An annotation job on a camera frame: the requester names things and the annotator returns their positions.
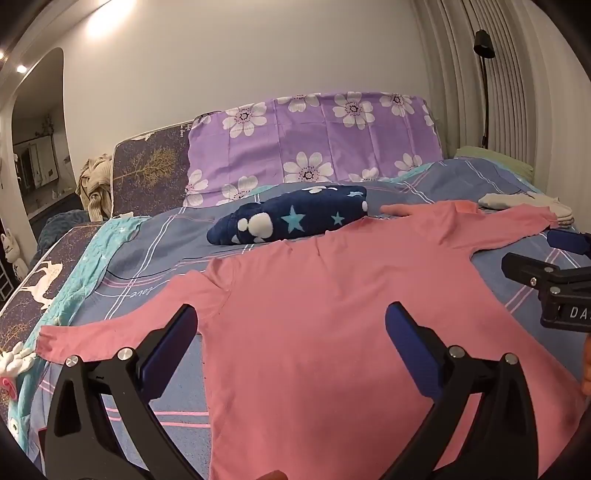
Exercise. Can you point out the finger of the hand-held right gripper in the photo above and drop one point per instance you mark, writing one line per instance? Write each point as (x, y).
(521, 272)
(568, 241)

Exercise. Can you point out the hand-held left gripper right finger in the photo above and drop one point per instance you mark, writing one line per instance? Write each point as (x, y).
(413, 353)

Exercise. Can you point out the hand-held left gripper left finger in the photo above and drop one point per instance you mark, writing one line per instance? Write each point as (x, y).
(168, 355)

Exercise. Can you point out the pink long-sleeve shirt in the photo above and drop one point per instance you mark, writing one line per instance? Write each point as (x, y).
(323, 323)

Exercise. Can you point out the beige clothes pile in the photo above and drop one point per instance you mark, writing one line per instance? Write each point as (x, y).
(94, 184)

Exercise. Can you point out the person's right hand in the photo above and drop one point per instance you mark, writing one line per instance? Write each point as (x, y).
(587, 369)

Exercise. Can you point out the light patterned garment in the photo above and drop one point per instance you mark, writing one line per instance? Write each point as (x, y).
(561, 214)

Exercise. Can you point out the grey garment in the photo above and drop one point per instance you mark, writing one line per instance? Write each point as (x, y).
(503, 201)

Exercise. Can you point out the blue-grey plaid blanket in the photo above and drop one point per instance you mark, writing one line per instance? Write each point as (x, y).
(152, 249)

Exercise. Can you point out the green pillow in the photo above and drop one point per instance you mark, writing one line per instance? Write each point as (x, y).
(489, 157)

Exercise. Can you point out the white pink plush toy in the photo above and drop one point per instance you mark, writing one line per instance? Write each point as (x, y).
(14, 362)

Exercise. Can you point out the white pleated curtain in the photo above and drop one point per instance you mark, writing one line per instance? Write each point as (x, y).
(521, 92)

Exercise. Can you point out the dark blue fuzzy blanket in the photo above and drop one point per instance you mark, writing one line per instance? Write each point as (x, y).
(60, 226)

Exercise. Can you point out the navy star print fleece blanket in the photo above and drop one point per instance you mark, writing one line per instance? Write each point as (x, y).
(286, 217)

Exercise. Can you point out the white cat figure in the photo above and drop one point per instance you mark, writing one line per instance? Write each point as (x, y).
(11, 258)

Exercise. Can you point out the black floor lamp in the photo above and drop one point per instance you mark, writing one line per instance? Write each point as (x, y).
(484, 44)

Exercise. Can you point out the white cabinet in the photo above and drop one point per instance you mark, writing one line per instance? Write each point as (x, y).
(37, 161)

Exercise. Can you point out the purple floral pillow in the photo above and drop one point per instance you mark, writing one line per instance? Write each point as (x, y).
(300, 134)

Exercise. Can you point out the white arched door frame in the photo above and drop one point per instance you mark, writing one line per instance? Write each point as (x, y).
(5, 115)

